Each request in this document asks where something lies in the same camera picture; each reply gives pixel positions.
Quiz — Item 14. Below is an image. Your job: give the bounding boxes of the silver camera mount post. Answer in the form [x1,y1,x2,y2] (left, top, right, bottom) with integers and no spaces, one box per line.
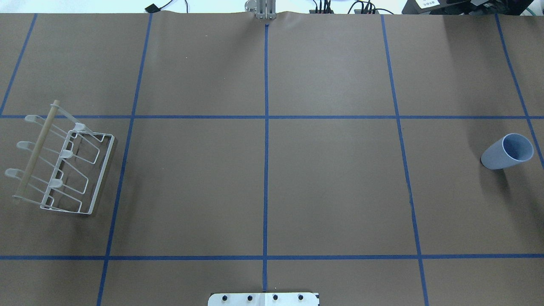
[244,0,277,20]

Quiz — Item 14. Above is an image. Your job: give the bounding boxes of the black device with label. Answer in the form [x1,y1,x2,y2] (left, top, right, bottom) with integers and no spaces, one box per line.
[401,0,543,16]

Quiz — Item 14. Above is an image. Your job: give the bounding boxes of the white wire cup holder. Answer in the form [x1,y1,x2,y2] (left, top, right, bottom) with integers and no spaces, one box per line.
[4,100,116,215]

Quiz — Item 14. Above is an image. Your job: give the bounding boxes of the light blue plastic cup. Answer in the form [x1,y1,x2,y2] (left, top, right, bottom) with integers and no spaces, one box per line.
[480,133,534,170]

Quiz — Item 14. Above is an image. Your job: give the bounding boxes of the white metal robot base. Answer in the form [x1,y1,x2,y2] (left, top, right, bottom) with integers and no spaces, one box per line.
[207,292,320,306]

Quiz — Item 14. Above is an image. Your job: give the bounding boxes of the black power strip cables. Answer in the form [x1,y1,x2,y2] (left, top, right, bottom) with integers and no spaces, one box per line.
[144,0,396,15]

